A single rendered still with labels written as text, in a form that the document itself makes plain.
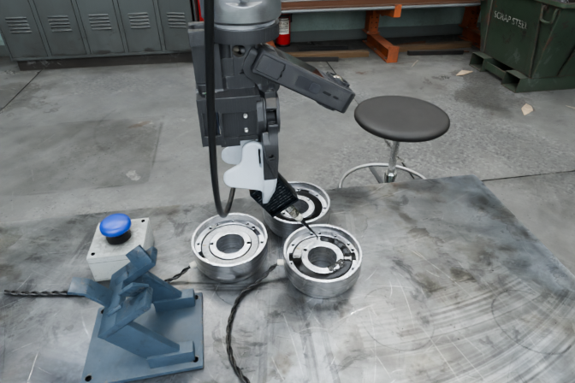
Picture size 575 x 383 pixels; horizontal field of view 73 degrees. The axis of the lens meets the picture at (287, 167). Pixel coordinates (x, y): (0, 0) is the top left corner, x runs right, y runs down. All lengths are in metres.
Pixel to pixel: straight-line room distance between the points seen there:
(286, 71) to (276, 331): 0.30
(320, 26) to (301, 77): 4.00
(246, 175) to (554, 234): 1.82
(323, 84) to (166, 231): 0.36
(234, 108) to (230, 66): 0.04
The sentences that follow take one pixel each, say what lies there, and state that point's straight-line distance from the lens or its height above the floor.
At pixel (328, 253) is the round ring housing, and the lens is 0.57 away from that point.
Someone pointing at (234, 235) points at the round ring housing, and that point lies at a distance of 0.58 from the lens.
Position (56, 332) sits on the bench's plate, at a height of 0.80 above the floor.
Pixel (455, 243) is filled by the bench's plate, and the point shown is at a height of 0.80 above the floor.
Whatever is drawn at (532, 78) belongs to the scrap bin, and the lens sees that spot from 3.59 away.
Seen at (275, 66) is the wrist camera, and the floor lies 1.10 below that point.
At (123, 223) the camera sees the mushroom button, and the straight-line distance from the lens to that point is 0.57.
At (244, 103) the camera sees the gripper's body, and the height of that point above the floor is 1.06.
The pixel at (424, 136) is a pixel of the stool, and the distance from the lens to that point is 1.32.
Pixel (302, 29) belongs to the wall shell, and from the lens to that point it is 4.36.
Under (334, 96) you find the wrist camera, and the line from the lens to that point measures 0.41.
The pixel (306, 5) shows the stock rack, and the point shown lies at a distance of 3.76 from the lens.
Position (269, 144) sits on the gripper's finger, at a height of 1.02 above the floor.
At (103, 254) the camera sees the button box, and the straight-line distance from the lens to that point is 0.58.
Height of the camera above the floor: 1.23
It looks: 34 degrees down
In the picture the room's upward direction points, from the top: straight up
